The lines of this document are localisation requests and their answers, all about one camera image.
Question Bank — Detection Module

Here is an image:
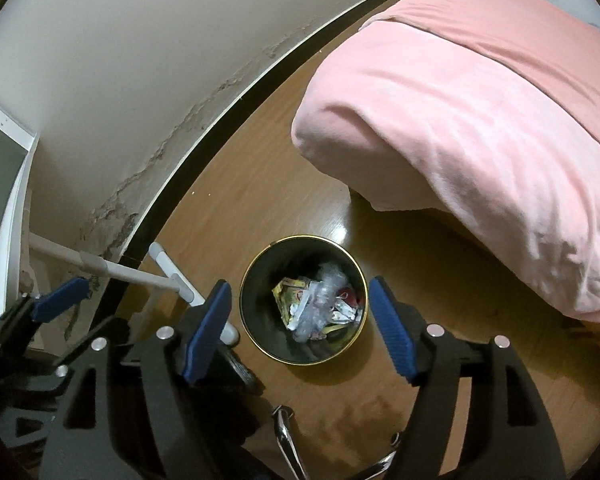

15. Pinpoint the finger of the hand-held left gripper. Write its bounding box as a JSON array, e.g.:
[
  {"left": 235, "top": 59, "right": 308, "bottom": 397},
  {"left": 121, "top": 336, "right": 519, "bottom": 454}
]
[
  {"left": 0, "top": 276, "right": 91, "bottom": 348},
  {"left": 0, "top": 316, "right": 131, "bottom": 391}
]

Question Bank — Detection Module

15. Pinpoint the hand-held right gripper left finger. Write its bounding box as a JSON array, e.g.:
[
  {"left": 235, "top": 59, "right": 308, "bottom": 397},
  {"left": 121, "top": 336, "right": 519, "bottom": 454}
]
[{"left": 40, "top": 280, "right": 233, "bottom": 480}]

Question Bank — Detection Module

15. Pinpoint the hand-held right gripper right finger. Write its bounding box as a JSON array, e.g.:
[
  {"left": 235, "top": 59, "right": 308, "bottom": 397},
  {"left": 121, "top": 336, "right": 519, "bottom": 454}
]
[{"left": 367, "top": 276, "right": 566, "bottom": 480}]

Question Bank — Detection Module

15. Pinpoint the black bin with gold rim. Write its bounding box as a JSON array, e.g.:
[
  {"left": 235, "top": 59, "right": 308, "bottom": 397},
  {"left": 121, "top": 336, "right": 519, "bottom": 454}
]
[{"left": 238, "top": 235, "right": 368, "bottom": 366}]

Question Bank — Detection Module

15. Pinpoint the clear plastic bag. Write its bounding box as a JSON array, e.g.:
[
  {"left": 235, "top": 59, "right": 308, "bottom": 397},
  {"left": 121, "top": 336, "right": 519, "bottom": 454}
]
[{"left": 287, "top": 262, "right": 351, "bottom": 343}]

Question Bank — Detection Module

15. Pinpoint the yellow cardboard box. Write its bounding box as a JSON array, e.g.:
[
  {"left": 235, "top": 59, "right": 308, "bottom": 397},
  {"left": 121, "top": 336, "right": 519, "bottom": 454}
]
[{"left": 272, "top": 280, "right": 313, "bottom": 328}]

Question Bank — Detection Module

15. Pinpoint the white desk shelf unit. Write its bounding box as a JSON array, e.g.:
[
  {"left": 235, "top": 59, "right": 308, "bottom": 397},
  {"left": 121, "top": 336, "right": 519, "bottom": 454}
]
[{"left": 0, "top": 87, "right": 38, "bottom": 341}]

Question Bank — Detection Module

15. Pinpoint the chrome chair base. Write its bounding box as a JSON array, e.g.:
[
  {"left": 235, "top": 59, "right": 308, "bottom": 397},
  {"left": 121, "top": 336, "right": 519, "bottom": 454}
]
[{"left": 272, "top": 405, "right": 406, "bottom": 480}]

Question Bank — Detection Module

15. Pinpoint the pink blanket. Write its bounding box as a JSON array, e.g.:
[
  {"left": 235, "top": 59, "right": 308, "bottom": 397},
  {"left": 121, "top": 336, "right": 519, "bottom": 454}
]
[{"left": 290, "top": 0, "right": 600, "bottom": 326}]

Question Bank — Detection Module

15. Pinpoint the white desk leg frame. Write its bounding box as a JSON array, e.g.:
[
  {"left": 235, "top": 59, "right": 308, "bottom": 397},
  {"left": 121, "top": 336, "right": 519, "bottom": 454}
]
[{"left": 27, "top": 232, "right": 241, "bottom": 346}]

